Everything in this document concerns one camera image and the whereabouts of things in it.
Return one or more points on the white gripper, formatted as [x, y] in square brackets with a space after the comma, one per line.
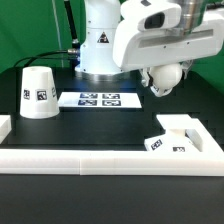
[160, 32]

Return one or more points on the white lamp bulb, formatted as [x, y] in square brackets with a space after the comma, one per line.
[165, 78]

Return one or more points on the white lamp base block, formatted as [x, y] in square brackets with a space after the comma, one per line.
[174, 139]

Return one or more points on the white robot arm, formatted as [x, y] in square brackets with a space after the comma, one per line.
[102, 19]

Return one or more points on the white lamp shade cone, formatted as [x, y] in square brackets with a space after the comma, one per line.
[38, 93]

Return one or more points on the white U-shaped fence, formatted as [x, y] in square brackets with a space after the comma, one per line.
[208, 161]

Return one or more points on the white marker sheet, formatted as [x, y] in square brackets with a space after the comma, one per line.
[99, 100]

